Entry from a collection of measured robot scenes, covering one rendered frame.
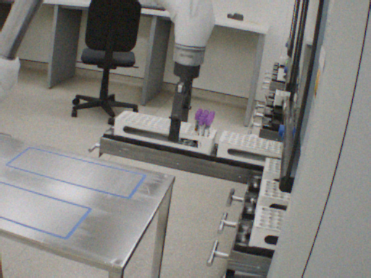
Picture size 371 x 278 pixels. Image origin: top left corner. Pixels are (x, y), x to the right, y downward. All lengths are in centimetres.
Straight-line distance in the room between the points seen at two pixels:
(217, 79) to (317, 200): 427
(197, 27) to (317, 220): 73
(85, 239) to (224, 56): 416
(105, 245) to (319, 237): 40
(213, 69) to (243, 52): 35
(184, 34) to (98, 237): 66
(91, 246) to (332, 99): 52
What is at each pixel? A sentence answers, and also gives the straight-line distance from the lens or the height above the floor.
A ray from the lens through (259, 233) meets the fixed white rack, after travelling 102.
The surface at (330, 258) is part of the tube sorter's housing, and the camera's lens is 89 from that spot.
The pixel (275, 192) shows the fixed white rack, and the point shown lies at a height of 86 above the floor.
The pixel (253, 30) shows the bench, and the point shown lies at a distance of 423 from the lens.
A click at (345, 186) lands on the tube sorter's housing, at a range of 83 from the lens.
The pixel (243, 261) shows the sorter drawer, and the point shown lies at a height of 78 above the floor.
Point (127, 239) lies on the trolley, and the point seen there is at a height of 82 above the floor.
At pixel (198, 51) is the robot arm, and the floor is 111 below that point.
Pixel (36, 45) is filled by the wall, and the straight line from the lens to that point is 567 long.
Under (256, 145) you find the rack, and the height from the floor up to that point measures 86.
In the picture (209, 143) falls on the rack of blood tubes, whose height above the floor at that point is 85.
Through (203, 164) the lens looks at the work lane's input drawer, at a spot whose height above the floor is 79.
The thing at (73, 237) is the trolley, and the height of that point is 82.
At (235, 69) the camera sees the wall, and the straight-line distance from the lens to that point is 501.
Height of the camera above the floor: 135
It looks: 20 degrees down
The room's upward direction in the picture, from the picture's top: 9 degrees clockwise
